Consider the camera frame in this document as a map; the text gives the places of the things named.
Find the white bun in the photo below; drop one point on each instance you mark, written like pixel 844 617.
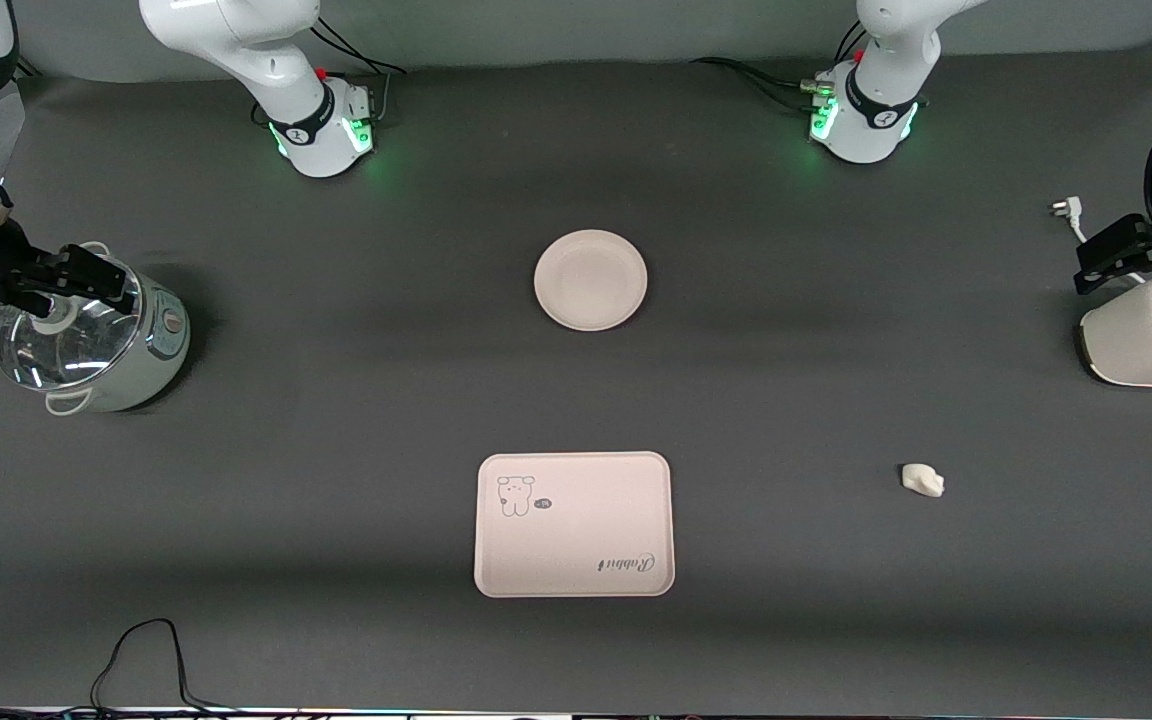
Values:
pixel 923 480

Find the round white plate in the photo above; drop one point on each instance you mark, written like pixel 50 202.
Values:
pixel 591 280

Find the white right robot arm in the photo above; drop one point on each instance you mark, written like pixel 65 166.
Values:
pixel 266 60

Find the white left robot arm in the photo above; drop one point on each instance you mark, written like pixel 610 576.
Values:
pixel 886 60

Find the pink rectangular tray rabbit print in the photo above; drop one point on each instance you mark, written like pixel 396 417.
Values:
pixel 576 540

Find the glass pot lid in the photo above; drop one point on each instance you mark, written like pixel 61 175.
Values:
pixel 76 345

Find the white toaster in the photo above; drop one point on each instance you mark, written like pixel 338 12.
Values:
pixel 1146 345

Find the silver green cooking pot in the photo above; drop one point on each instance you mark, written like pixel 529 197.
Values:
pixel 151 350

